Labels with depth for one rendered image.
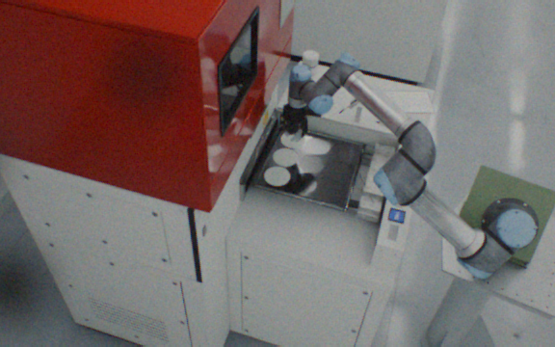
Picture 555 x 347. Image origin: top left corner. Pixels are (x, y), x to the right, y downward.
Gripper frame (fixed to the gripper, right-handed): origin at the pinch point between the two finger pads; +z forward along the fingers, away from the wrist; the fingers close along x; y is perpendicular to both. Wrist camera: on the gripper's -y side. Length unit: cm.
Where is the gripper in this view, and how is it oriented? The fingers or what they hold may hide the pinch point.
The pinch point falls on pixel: (298, 138)
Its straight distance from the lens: 215.7
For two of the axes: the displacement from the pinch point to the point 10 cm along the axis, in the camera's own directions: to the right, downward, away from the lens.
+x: 5.4, 6.5, -5.4
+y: -8.4, 3.9, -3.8
